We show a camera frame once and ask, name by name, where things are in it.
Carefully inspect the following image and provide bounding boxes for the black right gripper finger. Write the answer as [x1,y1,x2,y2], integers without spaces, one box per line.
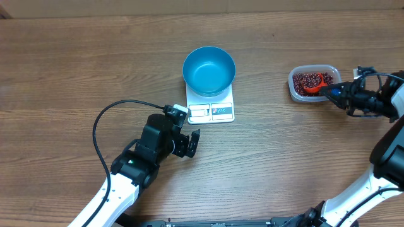
[319,82,352,95]
[323,93,351,110]

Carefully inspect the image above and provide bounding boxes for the red beans in container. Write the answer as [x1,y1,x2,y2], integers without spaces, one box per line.
[292,72,334,96]

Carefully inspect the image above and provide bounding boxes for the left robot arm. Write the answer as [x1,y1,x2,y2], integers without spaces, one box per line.
[69,109,200,226]

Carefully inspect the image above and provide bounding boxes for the clear plastic food container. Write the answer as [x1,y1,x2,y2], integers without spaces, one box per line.
[288,64,342,102]

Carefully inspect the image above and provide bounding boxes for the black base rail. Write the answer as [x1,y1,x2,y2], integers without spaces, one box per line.
[116,212,359,227]

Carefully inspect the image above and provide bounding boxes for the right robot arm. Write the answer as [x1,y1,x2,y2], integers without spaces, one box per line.
[288,67,403,227]

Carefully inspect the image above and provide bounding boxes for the white digital kitchen scale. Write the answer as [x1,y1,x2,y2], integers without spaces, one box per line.
[186,85,235,125]

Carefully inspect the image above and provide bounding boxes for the blue metal bowl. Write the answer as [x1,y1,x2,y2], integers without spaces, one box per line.
[182,46,236,97]

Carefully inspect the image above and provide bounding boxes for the red scoop with blue handle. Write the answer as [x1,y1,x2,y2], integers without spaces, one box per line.
[296,72,338,96]

